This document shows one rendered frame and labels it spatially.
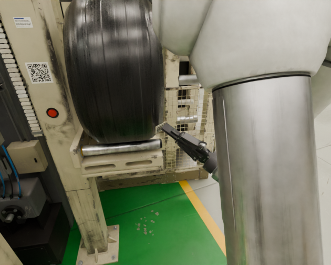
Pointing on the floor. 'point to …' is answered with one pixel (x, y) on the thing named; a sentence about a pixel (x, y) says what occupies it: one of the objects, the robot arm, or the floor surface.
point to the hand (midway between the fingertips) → (171, 131)
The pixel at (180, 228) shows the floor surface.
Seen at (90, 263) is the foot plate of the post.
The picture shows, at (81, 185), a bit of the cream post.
